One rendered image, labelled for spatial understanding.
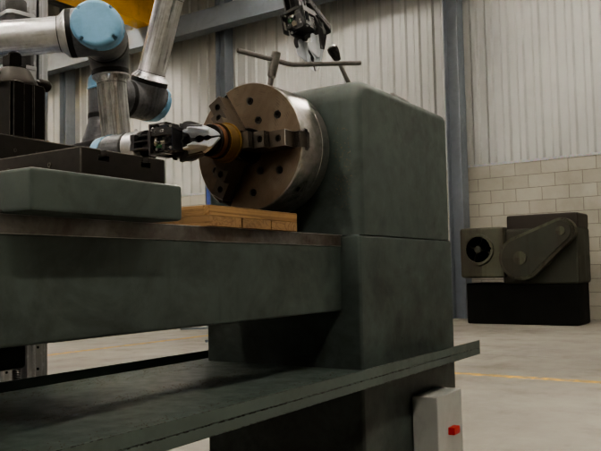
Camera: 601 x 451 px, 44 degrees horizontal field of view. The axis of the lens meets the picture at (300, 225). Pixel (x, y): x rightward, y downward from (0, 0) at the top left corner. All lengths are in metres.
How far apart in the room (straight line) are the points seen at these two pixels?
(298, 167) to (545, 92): 10.49
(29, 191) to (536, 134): 11.19
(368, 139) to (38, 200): 1.01
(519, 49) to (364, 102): 10.52
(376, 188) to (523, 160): 10.10
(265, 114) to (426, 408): 0.88
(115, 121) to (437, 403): 1.11
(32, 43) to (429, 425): 1.38
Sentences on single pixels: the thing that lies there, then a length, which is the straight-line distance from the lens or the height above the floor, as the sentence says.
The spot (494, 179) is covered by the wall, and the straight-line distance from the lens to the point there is 12.07.
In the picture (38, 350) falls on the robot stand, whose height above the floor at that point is 0.57.
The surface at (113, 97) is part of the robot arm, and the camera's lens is 1.96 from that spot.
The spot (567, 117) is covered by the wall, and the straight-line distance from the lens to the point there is 11.93.
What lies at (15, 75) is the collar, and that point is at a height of 1.13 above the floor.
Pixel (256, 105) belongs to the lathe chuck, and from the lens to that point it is 1.80.
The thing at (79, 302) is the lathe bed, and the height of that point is 0.74.
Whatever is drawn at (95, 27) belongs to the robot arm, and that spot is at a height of 1.36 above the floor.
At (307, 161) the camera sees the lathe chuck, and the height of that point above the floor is 1.03.
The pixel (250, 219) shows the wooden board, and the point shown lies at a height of 0.88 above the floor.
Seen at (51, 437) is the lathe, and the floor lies 0.54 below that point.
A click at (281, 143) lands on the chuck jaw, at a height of 1.07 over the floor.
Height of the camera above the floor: 0.78
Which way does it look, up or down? 4 degrees up
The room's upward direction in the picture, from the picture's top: 1 degrees counter-clockwise
